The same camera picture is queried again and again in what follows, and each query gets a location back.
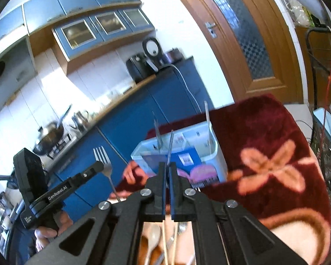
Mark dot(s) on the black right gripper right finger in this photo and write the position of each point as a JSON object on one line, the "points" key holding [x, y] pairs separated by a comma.
{"points": [[224, 233]]}

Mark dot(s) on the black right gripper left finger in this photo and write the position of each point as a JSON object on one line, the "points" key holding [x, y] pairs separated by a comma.
{"points": [[109, 233]]}

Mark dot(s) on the beige plastic spoon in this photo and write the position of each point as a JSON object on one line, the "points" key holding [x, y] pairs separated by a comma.
{"points": [[153, 237]]}

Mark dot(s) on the small steel fork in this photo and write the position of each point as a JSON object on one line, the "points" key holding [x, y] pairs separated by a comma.
{"points": [[179, 229]]}

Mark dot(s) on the wooden chopstick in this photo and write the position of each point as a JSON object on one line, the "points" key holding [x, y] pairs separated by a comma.
{"points": [[175, 244], [164, 242]]}

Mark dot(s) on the steel fork long handle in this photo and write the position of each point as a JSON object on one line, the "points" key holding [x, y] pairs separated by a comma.
{"points": [[101, 155]]}

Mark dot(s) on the white handled steel fork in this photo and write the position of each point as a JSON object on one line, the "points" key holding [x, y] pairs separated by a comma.
{"points": [[208, 127]]}

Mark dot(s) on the blue lower kitchen cabinets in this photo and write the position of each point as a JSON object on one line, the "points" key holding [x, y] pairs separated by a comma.
{"points": [[176, 93]]}

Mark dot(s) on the person left hand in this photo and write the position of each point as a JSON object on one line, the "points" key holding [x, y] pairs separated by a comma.
{"points": [[44, 234]]}

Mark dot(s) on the light blue utensil holder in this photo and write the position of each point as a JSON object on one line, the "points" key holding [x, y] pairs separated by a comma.
{"points": [[192, 136]]}

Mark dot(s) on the steel wok with lid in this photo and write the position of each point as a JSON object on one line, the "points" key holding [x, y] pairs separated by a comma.
{"points": [[50, 135]]}

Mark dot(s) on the red floral fleece blanket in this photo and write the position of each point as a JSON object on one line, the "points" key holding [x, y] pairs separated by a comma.
{"points": [[272, 172]]}

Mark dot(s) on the blue pink cardboard label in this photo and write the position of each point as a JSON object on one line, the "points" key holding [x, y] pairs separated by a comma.
{"points": [[189, 165]]}

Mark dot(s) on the steel kettle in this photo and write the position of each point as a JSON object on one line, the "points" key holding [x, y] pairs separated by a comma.
{"points": [[80, 121]]}

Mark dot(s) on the grey range hood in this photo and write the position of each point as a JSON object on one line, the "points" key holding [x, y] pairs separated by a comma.
{"points": [[17, 65]]}

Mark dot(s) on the black air fryer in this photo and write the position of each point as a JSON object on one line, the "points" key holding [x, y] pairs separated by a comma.
{"points": [[139, 67]]}

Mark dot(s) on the wooden door with glass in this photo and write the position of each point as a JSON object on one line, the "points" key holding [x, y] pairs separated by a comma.
{"points": [[253, 47]]}

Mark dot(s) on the blue upper wall cabinets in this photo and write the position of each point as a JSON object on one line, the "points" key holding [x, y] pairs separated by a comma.
{"points": [[78, 30]]}

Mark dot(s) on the silver door handle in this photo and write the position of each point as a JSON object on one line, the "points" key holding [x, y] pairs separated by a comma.
{"points": [[210, 28]]}

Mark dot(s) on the black wire rack cart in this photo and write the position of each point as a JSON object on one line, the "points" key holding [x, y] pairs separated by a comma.
{"points": [[318, 44]]}

